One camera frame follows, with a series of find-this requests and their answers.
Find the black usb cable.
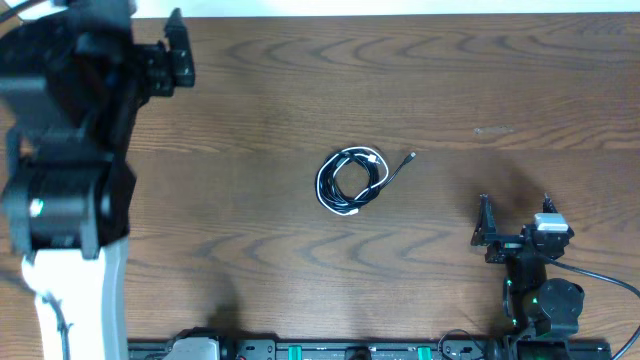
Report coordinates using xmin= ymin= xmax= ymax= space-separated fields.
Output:
xmin=316 ymin=148 xmax=417 ymax=211

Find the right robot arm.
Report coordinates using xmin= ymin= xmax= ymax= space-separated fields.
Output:
xmin=471 ymin=194 xmax=585 ymax=339

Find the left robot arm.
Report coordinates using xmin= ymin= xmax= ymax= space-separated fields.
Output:
xmin=1 ymin=1 xmax=196 ymax=359

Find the white usb cable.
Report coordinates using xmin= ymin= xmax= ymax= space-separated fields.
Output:
xmin=314 ymin=145 xmax=390 ymax=217

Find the right camera cable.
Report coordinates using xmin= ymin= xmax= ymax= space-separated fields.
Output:
xmin=539 ymin=252 xmax=640 ymax=360

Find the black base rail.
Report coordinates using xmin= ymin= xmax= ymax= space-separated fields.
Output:
xmin=127 ymin=328 xmax=612 ymax=360

